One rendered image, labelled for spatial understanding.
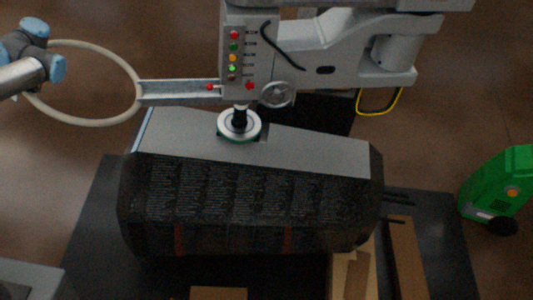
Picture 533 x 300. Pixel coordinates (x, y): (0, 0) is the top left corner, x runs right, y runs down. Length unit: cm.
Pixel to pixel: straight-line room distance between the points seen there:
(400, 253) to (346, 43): 146
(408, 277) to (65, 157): 229
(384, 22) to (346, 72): 26
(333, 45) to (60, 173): 205
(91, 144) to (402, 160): 221
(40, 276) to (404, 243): 199
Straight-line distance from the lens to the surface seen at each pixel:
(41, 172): 329
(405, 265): 288
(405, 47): 202
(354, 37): 188
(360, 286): 258
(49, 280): 188
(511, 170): 306
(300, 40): 188
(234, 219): 217
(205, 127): 226
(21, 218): 312
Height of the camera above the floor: 247
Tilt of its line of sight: 49 degrees down
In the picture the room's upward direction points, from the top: 9 degrees clockwise
